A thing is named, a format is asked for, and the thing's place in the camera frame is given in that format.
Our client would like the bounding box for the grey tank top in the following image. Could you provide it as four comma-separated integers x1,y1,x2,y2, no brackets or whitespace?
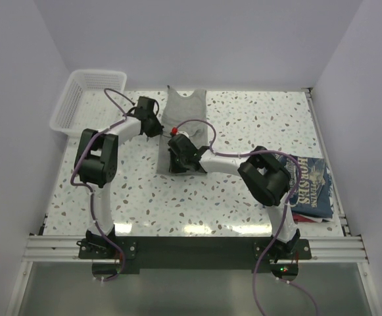
156,86,208,175

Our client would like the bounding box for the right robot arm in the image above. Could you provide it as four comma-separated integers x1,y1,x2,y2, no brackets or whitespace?
168,134,300,259

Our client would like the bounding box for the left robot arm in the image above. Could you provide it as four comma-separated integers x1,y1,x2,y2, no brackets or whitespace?
70,96,163,258

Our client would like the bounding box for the folded blue printed tank top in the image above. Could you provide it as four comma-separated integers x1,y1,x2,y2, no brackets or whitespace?
289,156,333,221

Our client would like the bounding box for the white plastic basket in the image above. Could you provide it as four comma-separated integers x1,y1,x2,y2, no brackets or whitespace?
49,69,127,137

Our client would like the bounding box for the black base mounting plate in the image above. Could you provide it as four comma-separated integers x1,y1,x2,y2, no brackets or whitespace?
76,233,312,276

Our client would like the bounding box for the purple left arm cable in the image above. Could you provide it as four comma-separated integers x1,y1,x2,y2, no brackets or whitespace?
70,88,142,282

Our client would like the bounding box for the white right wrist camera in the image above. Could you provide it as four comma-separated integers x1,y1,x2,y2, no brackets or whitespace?
170,127,189,138

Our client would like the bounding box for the aluminium rail frame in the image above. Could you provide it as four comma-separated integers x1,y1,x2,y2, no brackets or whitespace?
5,88,375,316

